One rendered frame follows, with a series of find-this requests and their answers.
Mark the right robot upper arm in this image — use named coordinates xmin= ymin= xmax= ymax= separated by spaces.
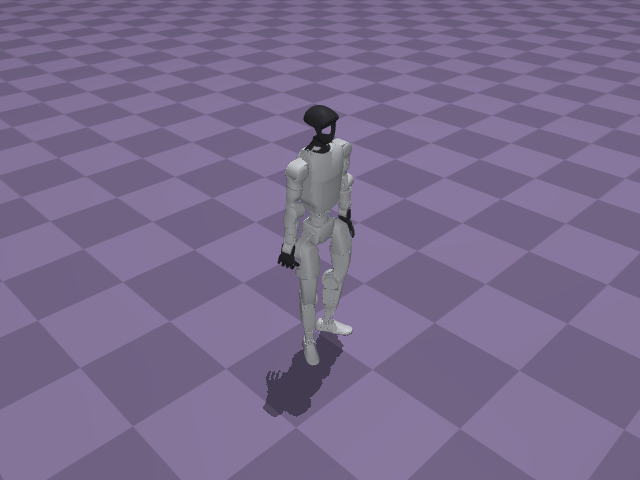
xmin=285 ymin=157 xmax=310 ymax=220

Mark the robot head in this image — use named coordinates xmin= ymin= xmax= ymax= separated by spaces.
xmin=303 ymin=105 xmax=339 ymax=155

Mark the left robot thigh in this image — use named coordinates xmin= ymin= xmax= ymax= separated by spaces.
xmin=322 ymin=217 xmax=352 ymax=289

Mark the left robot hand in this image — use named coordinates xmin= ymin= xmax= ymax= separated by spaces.
xmin=338 ymin=209 xmax=355 ymax=238

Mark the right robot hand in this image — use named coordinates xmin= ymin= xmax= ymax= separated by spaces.
xmin=278 ymin=243 xmax=300 ymax=269

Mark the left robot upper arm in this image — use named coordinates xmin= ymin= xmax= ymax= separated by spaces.
xmin=333 ymin=138 xmax=354 ymax=191

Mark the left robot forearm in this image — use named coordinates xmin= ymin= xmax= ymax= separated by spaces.
xmin=338 ymin=185 xmax=352 ymax=218

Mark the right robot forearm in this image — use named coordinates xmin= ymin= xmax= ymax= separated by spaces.
xmin=282 ymin=207 xmax=300 ymax=255

